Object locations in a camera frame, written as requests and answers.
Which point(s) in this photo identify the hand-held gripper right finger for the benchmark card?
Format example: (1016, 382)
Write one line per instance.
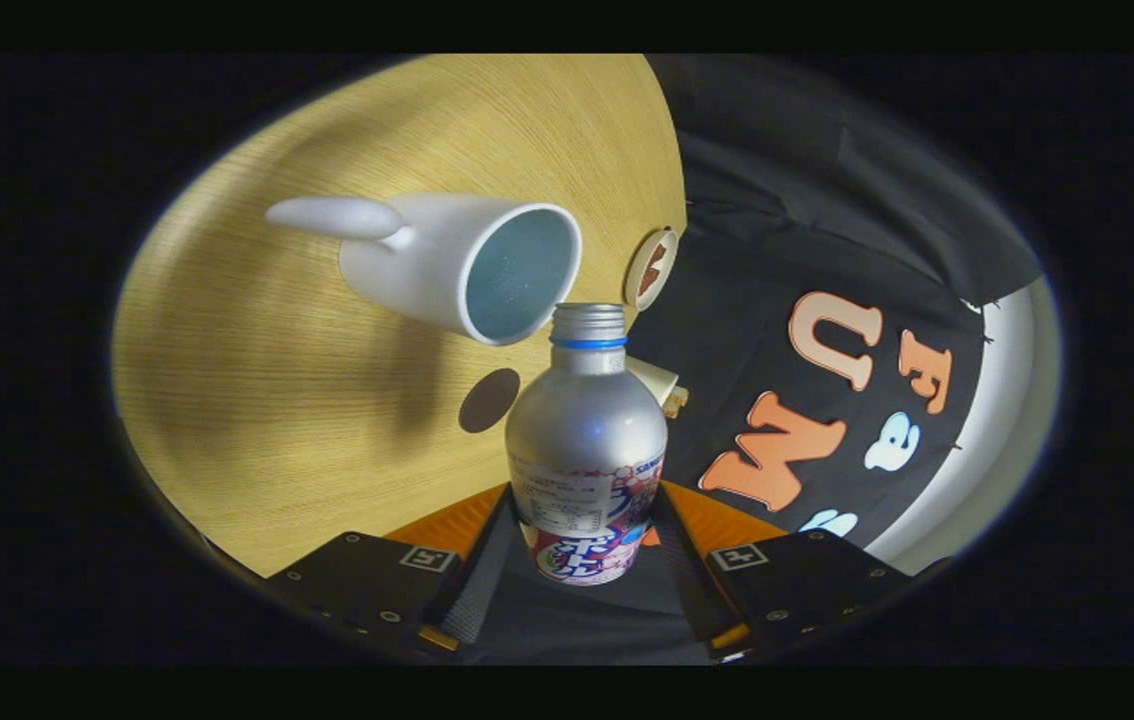
(692, 585)

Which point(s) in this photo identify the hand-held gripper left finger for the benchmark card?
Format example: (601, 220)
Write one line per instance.
(475, 590)

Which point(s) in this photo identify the silver juice bottle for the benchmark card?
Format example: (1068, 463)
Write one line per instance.
(587, 430)

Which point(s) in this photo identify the dark round coaster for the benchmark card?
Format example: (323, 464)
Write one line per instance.
(488, 400)

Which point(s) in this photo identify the white cup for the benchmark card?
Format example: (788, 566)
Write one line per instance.
(427, 260)

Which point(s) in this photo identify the toast slice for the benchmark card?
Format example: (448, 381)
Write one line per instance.
(675, 402)

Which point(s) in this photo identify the white toaster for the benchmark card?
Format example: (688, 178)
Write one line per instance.
(652, 378)

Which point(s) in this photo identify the wooden table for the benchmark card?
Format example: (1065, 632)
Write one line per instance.
(327, 420)

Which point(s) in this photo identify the red-brown food piece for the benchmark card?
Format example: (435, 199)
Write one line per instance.
(658, 257)
(648, 283)

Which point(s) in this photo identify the white round plate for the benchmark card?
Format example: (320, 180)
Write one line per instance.
(635, 285)

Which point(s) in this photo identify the black backdrop cloth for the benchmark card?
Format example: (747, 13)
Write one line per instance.
(787, 230)

